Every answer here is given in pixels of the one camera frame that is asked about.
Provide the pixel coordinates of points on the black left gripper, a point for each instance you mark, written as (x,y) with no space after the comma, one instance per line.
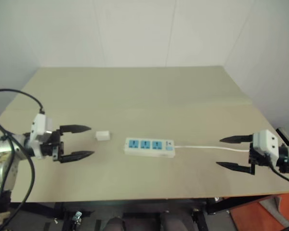
(55,146)

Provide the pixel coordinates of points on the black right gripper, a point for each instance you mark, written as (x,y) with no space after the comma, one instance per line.
(257,158)

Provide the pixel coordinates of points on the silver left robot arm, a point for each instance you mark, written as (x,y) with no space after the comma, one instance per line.
(0,154)

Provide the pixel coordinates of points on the white plug adapter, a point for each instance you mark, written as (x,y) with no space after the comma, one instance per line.
(102,135)

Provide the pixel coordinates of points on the white power strip blue sockets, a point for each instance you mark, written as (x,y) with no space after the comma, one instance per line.
(149,147)

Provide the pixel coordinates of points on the silver metal clamp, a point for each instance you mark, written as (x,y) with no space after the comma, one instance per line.
(77,216)

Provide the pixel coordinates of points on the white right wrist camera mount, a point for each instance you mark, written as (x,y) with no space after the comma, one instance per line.
(265,142)

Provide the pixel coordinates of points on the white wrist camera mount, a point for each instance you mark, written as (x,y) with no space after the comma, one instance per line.
(39,122)
(265,142)

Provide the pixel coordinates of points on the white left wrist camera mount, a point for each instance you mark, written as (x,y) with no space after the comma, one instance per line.
(39,122)

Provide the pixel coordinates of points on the black metal table frame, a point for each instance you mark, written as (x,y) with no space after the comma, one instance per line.
(231,203)

